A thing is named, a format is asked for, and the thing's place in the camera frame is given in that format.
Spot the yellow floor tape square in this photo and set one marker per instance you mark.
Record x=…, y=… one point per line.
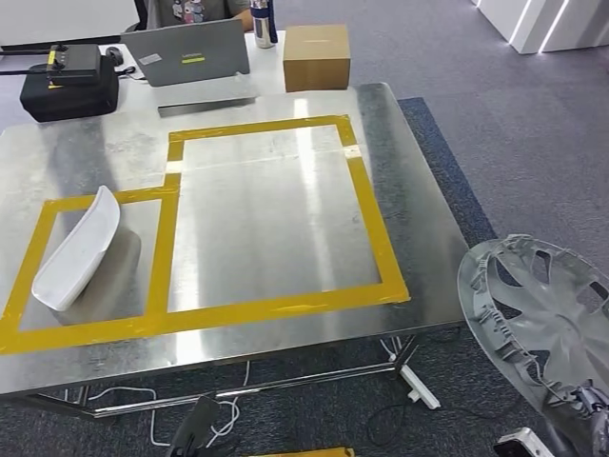
x=304, y=453

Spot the steel workbench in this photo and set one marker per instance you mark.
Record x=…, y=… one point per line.
x=266, y=221

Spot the black computer mouse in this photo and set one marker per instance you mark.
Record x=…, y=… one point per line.
x=114, y=55

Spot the grey laptop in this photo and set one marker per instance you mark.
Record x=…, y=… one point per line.
x=214, y=63

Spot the white power strip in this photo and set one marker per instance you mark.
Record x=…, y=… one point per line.
x=419, y=385

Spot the steel drink bottle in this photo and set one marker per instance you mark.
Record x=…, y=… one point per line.
x=262, y=28

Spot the person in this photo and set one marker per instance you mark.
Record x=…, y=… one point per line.
x=190, y=11

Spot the silver plastic wheel hubcap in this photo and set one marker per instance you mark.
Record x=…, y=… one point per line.
x=547, y=315

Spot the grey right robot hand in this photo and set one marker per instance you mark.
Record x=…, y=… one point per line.
x=585, y=429

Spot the white curved car part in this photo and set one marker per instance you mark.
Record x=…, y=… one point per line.
x=76, y=252

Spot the brown cardboard box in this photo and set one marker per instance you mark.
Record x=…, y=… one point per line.
x=316, y=63

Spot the white office desk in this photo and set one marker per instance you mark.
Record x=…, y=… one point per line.
x=266, y=69

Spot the black carry case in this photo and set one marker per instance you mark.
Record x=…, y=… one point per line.
x=66, y=101

